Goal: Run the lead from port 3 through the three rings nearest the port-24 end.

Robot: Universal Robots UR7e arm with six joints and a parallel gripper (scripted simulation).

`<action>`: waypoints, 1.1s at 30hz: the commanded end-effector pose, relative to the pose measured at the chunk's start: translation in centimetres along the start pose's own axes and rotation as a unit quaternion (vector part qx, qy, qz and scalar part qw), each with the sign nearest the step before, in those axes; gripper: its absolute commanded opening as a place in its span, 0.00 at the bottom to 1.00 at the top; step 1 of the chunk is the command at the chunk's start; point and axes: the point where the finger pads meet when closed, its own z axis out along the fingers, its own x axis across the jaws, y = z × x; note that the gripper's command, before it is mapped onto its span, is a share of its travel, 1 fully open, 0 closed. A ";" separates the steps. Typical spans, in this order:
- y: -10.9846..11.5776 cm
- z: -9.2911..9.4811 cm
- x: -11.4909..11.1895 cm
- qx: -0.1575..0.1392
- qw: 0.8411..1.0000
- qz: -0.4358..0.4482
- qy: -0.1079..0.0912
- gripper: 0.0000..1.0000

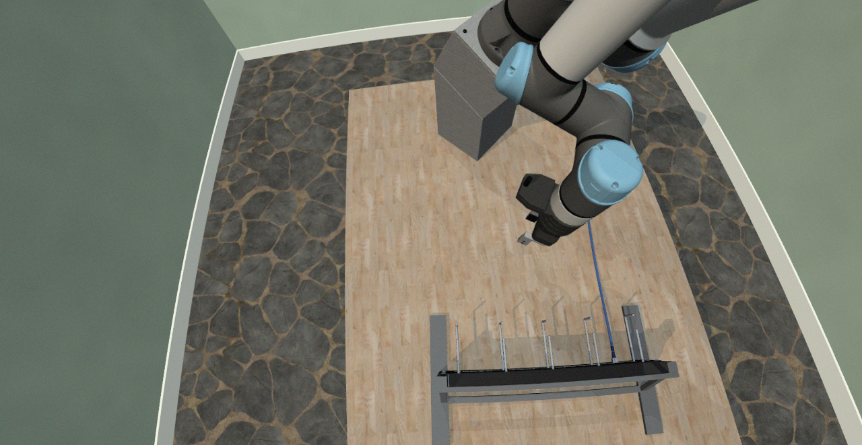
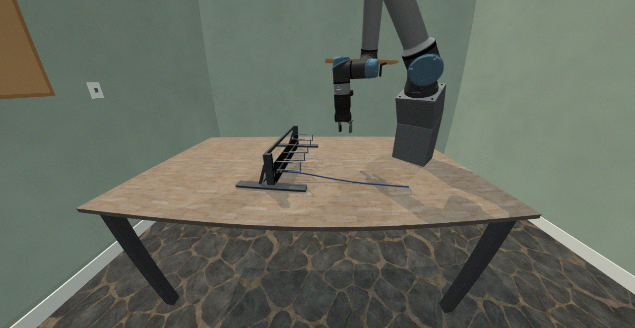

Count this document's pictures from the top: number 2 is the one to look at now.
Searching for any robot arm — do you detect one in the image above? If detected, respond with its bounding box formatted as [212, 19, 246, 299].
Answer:
[332, 0, 444, 98]

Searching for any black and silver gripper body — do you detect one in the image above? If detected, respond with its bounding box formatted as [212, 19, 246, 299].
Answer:
[333, 83, 353, 122]

